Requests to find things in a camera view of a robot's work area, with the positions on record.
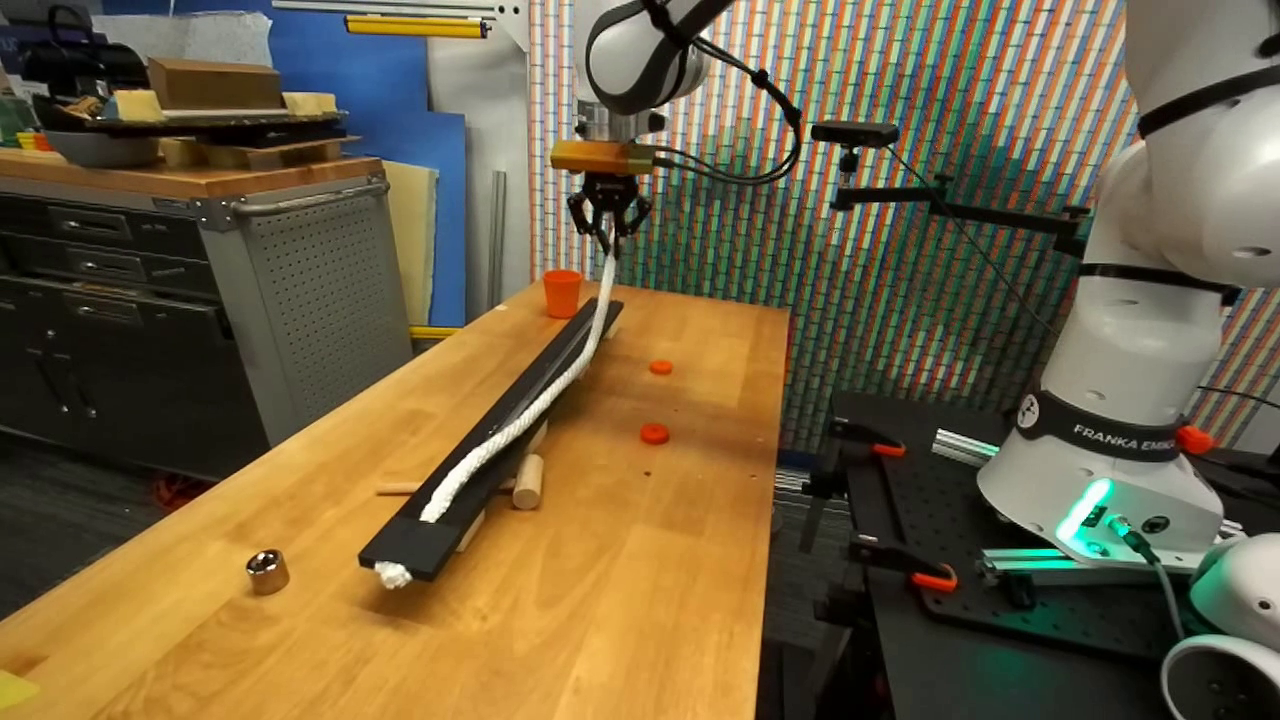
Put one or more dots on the orange plastic cup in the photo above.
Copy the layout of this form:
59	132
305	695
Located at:
563	295

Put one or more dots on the beige foam block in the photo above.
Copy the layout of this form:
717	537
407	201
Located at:
138	104
309	104

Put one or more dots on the aluminium rail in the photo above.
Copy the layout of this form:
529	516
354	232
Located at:
1040	561
960	446

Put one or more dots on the wooden plank stack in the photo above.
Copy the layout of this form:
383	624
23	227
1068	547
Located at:
255	152

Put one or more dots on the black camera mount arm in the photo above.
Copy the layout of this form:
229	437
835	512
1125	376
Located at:
960	207

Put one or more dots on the brown wooden box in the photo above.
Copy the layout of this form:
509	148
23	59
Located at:
214	85

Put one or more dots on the black breadboard table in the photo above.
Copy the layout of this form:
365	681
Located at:
1015	666

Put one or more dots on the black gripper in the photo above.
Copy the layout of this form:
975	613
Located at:
609	189

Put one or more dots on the wooden boards stack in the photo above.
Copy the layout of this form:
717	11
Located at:
92	146

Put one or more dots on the multicoloured patterned backdrop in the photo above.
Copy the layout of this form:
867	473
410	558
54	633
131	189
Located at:
906	305

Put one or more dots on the short wooden dowel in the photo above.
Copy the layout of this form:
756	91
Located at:
529	480

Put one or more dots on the blue foam panel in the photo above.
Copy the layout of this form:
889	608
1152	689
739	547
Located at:
387	120

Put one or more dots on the yellow sticky note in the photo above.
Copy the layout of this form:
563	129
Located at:
10	689

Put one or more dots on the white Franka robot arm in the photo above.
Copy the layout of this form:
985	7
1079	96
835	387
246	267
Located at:
1163	333

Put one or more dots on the yellow level bar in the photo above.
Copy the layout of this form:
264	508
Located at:
413	27

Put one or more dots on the grey perforated tool cabinet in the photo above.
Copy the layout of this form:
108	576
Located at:
305	305

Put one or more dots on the white round device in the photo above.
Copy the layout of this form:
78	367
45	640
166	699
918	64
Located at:
1242	595

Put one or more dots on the orange red knob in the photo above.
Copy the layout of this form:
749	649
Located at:
1198	437

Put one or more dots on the beige leaning panel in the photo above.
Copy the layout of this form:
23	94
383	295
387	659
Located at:
410	243

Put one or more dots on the black stereo camera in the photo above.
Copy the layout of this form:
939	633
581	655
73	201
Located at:
855	132

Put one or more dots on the small orange disc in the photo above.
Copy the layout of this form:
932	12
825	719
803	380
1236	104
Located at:
661	367
653	434

